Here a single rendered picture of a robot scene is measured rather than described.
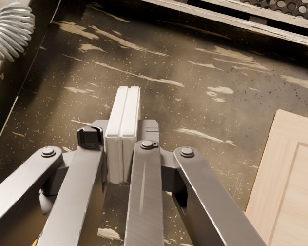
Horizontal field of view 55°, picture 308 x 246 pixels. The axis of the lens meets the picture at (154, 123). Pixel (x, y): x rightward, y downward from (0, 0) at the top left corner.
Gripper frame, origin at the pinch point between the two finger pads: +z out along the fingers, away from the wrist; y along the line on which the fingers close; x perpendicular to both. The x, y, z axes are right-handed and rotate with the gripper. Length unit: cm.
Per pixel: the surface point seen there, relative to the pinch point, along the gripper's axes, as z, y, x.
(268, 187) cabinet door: 34, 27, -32
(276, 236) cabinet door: 28, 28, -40
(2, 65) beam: 50, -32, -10
